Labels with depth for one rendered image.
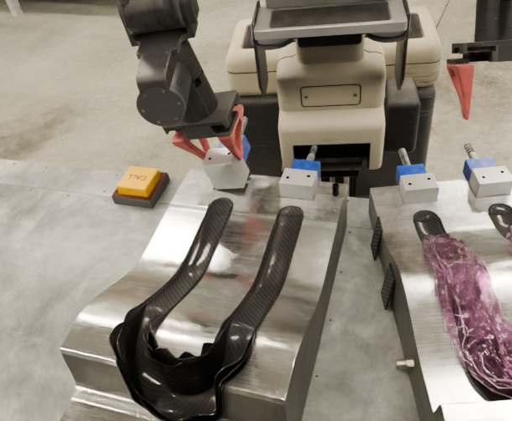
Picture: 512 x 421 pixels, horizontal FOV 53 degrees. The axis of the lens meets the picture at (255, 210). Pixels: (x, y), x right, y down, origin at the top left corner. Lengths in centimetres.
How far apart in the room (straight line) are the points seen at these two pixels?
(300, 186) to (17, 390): 48
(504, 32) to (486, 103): 196
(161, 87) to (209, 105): 12
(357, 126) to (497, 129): 149
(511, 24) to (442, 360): 41
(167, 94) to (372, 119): 58
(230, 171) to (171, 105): 19
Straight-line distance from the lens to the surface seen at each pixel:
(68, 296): 86
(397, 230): 77
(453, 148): 237
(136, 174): 97
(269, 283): 68
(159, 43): 64
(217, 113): 70
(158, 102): 61
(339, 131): 108
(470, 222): 80
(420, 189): 80
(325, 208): 75
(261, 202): 77
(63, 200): 103
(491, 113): 262
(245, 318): 61
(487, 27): 74
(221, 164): 75
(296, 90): 107
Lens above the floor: 141
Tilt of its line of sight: 43 degrees down
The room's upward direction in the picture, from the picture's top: 9 degrees counter-clockwise
